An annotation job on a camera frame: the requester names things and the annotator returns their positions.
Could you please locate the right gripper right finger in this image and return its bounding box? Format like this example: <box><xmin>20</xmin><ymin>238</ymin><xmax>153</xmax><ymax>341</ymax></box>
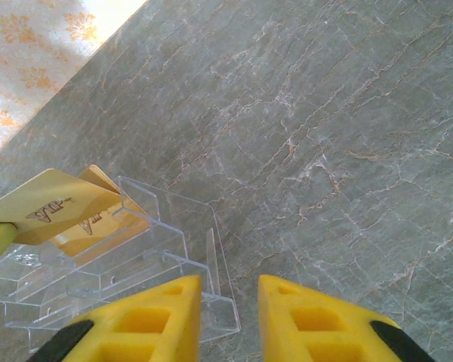
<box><xmin>257</xmin><ymin>274</ymin><xmax>438</xmax><ymax>362</ymax></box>

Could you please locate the gold VIP card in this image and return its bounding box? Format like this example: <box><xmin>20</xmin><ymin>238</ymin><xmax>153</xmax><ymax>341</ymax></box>
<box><xmin>0</xmin><ymin>167</ymin><xmax>122</xmax><ymax>247</ymax></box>
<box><xmin>48</xmin><ymin>164</ymin><xmax>153</xmax><ymax>266</ymax></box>

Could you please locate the clear acrylic card stand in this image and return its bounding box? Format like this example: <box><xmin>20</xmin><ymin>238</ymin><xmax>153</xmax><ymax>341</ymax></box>
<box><xmin>0</xmin><ymin>175</ymin><xmax>242</xmax><ymax>354</ymax></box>

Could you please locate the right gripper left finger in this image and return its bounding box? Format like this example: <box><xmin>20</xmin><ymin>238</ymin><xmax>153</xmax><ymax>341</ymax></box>
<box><xmin>25</xmin><ymin>274</ymin><xmax>203</xmax><ymax>362</ymax></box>

